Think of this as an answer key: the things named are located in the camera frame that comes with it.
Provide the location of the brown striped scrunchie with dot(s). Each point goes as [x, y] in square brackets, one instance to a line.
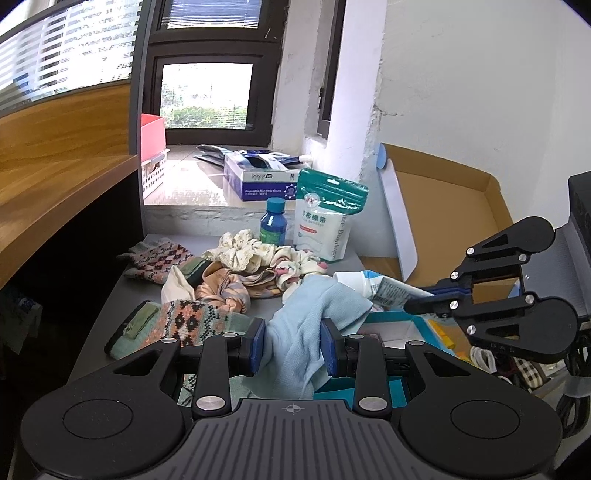
[233, 292]

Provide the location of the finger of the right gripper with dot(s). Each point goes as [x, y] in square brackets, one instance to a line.
[462, 306]
[502, 272]

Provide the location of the cream floral scrunchie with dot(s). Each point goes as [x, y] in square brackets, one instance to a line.
[241, 252]

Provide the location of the pink floral scrunchie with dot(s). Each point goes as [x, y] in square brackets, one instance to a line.
[291, 266]

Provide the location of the open cardboard mailer box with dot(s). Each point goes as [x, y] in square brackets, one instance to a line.
[436, 209]

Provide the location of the white tube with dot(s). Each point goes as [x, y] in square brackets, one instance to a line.
[384, 291]

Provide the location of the light blue sock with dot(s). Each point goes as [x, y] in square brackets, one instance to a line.
[292, 366]

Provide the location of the patterned knit glove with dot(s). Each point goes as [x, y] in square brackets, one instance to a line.
[153, 260]

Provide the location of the blue medicine bottle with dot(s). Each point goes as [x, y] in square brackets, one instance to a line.
[273, 225]

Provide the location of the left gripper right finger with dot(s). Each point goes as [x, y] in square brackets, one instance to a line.
[365, 359]

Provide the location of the patterned green knit sock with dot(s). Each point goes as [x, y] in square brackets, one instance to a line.
[189, 322]

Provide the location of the blue white glove box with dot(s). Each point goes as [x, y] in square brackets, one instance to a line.
[255, 175]

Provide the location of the green white bandage bag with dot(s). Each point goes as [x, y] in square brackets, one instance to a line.
[323, 206]

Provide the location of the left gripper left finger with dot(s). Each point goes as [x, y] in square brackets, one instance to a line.
[215, 362]

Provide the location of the red box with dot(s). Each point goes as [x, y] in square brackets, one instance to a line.
[152, 136]

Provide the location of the wooden desk partition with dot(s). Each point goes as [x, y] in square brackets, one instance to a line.
[71, 84]

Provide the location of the teal open box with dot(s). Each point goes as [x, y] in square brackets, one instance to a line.
[394, 330]

